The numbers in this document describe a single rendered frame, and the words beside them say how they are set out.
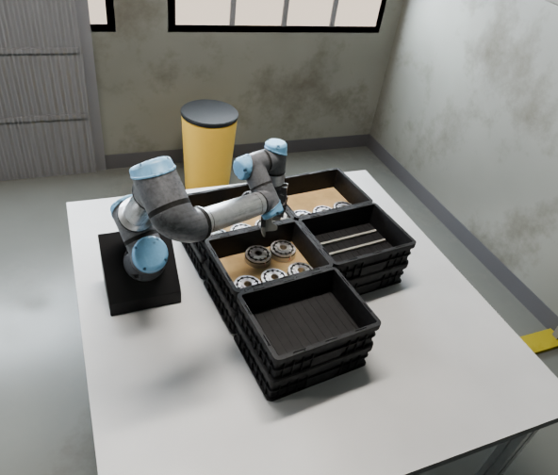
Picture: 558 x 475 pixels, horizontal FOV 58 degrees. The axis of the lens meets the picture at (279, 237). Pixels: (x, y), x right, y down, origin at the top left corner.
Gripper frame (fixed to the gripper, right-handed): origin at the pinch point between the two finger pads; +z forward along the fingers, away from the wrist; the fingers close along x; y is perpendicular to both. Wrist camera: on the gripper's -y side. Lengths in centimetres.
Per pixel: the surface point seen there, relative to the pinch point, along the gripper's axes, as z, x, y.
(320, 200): 15, 52, 17
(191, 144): 43, 148, -79
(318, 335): 19.6, -28.8, 26.0
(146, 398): 31, -58, -24
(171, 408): 32, -60, -15
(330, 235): 16.4, 27.7, 24.2
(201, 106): 24, 170, -78
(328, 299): 18.7, -10.8, 27.6
